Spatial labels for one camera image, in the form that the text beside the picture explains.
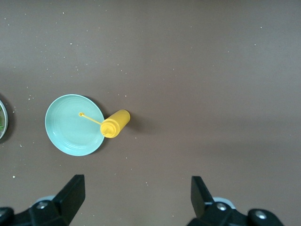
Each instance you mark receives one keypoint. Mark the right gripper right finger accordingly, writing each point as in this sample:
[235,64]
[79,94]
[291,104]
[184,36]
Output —
[211,212]

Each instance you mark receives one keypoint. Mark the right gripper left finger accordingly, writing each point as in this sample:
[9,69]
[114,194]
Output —
[65,202]

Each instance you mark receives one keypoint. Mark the yellow mustard squeeze bottle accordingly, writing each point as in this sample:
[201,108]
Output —
[117,123]

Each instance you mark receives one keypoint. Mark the pale green plate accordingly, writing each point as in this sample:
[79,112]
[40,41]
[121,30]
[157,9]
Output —
[70,131]

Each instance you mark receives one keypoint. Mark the beige plate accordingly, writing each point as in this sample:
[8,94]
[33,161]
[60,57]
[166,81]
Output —
[5,122]

